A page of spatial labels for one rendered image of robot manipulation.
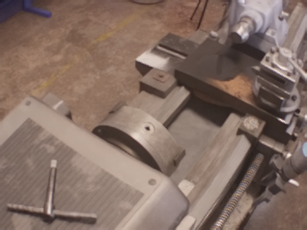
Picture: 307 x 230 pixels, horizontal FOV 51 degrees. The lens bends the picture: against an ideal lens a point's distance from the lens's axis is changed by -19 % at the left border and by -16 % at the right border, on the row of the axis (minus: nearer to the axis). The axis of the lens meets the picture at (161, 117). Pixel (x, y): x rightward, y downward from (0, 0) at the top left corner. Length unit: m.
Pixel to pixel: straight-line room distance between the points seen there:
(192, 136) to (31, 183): 1.02
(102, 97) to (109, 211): 2.18
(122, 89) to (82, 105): 0.35
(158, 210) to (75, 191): 0.16
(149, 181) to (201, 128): 0.96
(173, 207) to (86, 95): 2.19
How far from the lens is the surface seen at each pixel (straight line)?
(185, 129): 1.64
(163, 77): 1.62
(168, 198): 0.72
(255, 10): 1.76
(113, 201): 0.69
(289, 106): 1.54
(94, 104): 2.77
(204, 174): 1.36
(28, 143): 0.80
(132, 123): 0.97
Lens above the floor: 1.93
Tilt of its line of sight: 46 degrees down
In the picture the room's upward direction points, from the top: 4 degrees clockwise
